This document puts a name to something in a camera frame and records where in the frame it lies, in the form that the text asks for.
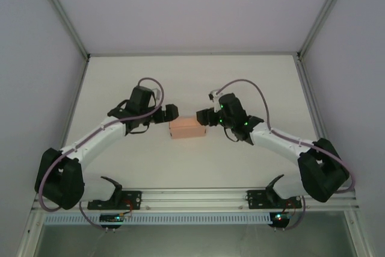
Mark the aluminium mounting rail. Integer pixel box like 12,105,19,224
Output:
31,187,360,211

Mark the slotted grey cable duct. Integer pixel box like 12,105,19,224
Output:
44,211,271,226

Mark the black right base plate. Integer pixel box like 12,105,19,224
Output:
246,189,303,210

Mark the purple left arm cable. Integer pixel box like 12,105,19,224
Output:
35,76,165,231

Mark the right circuit board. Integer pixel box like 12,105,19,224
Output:
271,212,294,223

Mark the left circuit board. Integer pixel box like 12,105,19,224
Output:
99,213,124,223

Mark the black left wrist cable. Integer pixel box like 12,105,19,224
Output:
128,123,151,135

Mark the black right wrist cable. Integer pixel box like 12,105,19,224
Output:
223,126,239,143

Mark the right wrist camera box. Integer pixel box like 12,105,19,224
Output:
208,89,223,111

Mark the aluminium frame post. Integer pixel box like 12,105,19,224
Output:
31,0,91,60
297,0,355,60

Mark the circuit board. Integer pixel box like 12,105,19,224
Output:
271,212,294,223
99,213,124,223

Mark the aluminium side rail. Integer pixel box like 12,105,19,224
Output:
295,55,341,187
46,57,91,190

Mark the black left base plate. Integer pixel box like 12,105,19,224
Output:
87,190,142,210

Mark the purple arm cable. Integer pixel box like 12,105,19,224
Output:
215,78,359,231
35,76,165,231

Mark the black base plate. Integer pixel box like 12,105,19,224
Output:
246,189,303,210
87,190,142,210

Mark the aluminium frame leg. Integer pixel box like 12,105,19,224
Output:
344,210,370,257
16,210,46,257

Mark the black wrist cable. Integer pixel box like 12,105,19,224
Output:
223,126,239,143
128,123,151,135

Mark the pink paper box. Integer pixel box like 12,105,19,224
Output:
168,116,208,140

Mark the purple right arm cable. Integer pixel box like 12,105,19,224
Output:
215,78,359,231

